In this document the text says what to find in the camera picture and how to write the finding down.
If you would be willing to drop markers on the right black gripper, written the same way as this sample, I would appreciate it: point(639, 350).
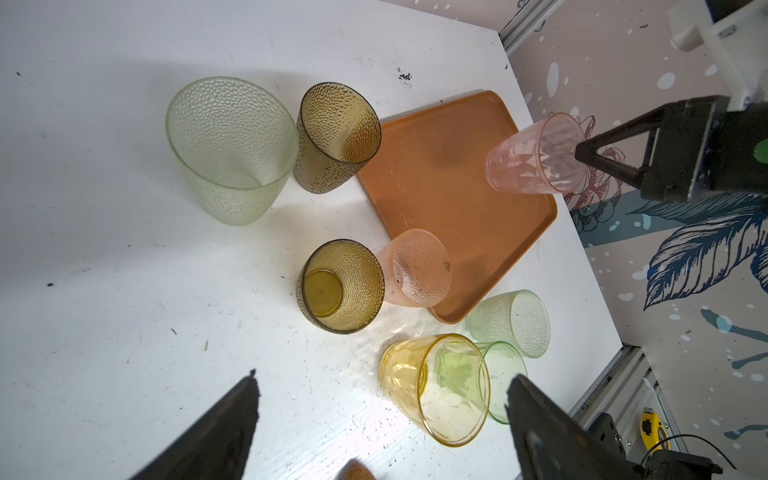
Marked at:
point(714, 147)

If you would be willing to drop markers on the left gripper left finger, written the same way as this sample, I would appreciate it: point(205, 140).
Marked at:
point(217, 445)

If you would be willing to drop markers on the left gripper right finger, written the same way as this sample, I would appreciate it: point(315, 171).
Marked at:
point(549, 444)

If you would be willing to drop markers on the pink ribbed clear glass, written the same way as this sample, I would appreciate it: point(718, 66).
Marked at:
point(539, 159)

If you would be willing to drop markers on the pale green textured glass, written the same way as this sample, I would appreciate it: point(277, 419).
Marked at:
point(519, 318)

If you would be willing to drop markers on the pink textured glass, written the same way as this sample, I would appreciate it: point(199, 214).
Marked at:
point(417, 269)

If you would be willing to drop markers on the brown plastic tray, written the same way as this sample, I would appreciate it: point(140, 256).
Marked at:
point(429, 173)

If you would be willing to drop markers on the bright green clear glass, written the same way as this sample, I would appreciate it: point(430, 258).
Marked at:
point(504, 363)

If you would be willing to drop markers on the yellow tape measure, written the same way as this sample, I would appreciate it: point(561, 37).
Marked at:
point(653, 431)

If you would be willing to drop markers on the yellow clear glass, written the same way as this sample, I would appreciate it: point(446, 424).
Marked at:
point(441, 383)

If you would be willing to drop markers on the short brown textured glass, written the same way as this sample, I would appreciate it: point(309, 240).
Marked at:
point(341, 287)

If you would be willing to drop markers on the tall pale green glass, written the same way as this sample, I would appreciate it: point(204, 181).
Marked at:
point(237, 145)

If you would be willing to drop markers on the tall brown textured glass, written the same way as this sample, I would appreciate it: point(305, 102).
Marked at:
point(339, 133)

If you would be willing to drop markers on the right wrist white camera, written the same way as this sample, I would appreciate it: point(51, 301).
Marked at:
point(735, 33)

